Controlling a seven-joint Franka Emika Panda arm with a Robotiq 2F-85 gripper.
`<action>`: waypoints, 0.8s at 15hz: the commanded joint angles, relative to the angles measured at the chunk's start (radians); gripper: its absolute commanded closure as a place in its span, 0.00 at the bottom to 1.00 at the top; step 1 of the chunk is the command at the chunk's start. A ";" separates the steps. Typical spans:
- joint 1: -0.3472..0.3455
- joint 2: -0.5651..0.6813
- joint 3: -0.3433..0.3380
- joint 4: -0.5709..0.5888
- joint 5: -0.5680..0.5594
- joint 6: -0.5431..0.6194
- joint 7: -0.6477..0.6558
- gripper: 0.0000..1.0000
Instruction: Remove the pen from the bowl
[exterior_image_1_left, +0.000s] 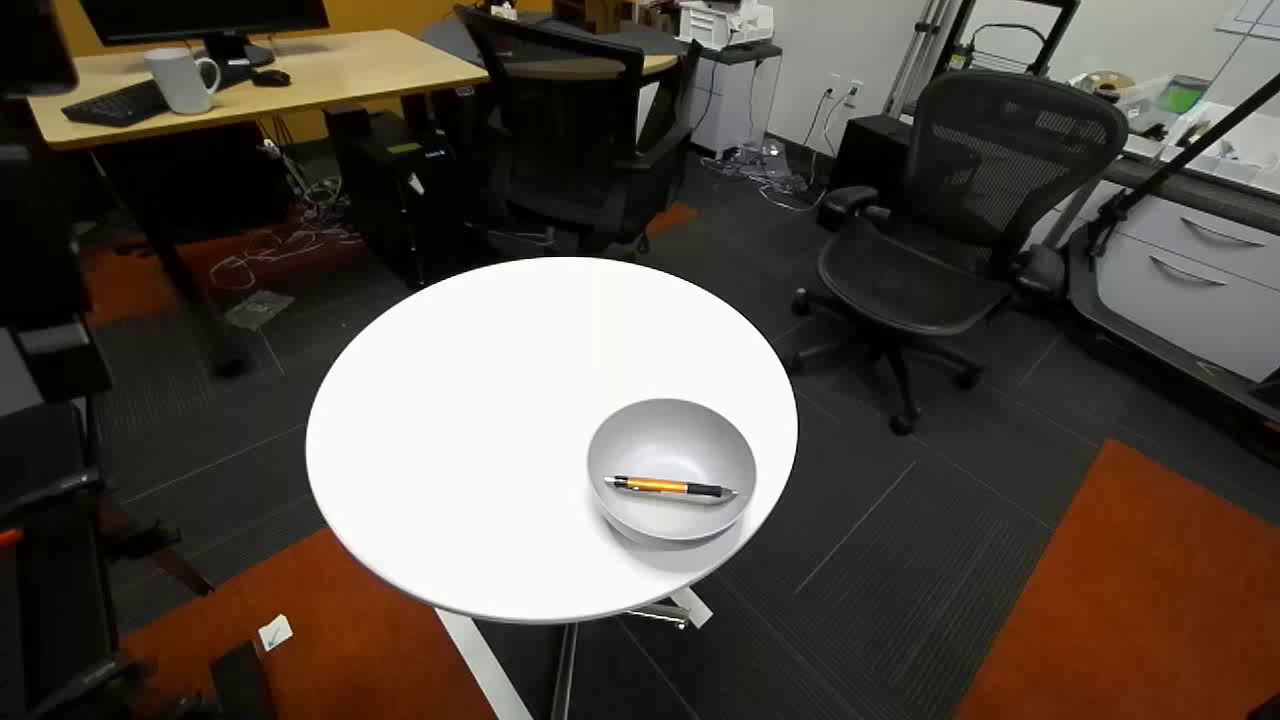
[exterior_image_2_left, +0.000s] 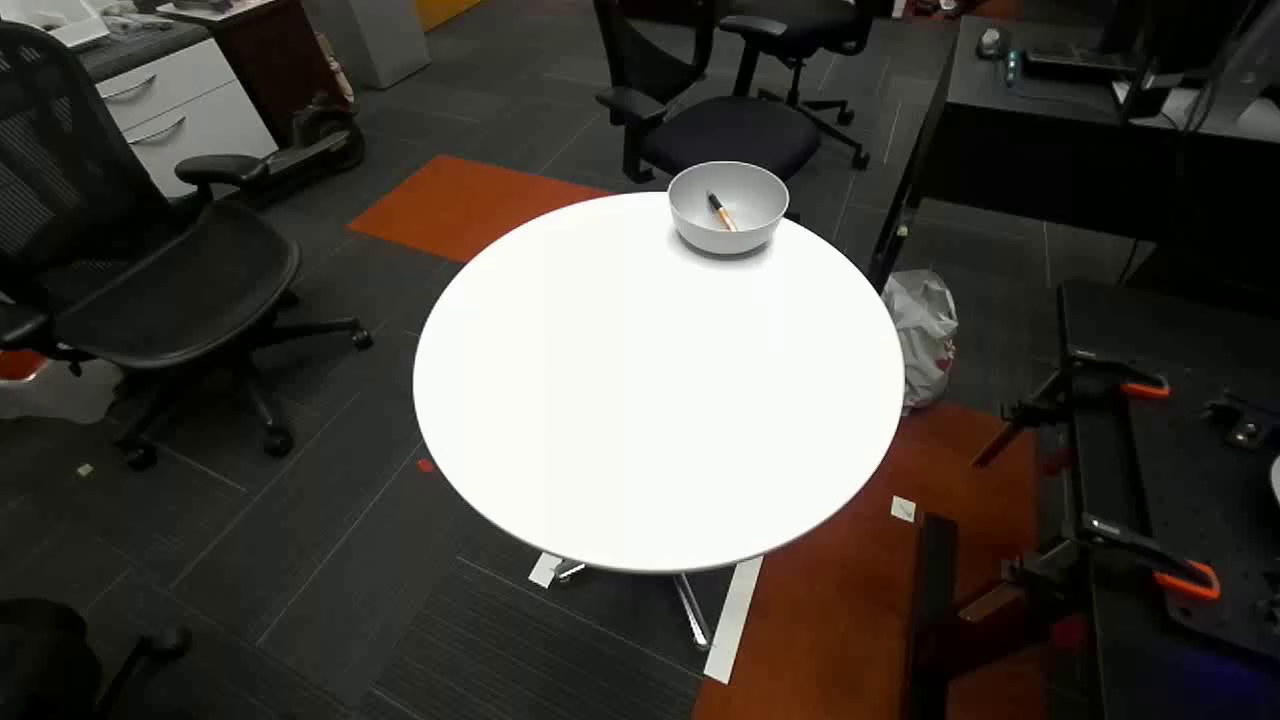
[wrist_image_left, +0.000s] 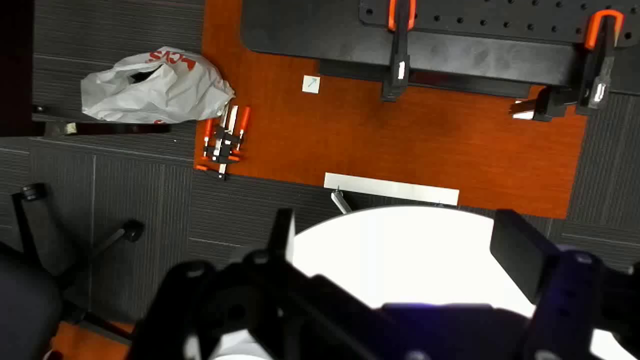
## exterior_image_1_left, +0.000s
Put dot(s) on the black computer mouse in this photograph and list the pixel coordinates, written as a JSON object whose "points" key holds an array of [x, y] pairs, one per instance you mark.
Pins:
{"points": [[271, 79]]}

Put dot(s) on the black keyboard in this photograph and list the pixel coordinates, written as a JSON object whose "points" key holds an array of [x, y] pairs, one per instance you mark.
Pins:
{"points": [[119, 108]]}

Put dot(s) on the white mug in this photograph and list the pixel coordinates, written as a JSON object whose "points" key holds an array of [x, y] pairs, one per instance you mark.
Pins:
{"points": [[187, 83]]}

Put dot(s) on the orange and black pen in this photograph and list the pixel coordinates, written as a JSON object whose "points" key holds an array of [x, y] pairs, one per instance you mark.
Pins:
{"points": [[657, 487]]}

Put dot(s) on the white printer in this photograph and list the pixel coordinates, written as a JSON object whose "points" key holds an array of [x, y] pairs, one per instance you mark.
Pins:
{"points": [[724, 22]]}

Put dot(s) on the wooden top desk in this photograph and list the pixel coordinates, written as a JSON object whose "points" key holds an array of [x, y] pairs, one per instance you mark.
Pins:
{"points": [[168, 176]]}

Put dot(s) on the black mesh office chair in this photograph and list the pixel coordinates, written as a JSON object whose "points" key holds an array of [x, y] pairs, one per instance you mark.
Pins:
{"points": [[945, 249]]}

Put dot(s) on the grey round bowl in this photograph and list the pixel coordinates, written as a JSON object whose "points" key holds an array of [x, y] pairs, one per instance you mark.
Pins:
{"points": [[676, 443]]}

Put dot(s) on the white drawer cabinet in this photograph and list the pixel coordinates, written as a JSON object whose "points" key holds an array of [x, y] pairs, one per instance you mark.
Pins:
{"points": [[1198, 283]]}

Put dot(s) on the black office chair at desk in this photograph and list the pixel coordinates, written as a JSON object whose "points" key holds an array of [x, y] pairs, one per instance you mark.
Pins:
{"points": [[585, 134]]}

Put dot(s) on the round white table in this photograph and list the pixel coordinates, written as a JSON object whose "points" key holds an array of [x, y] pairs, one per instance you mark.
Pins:
{"points": [[448, 451]]}

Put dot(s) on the black computer monitor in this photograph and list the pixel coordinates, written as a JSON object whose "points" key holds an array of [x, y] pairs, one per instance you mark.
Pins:
{"points": [[220, 27]]}

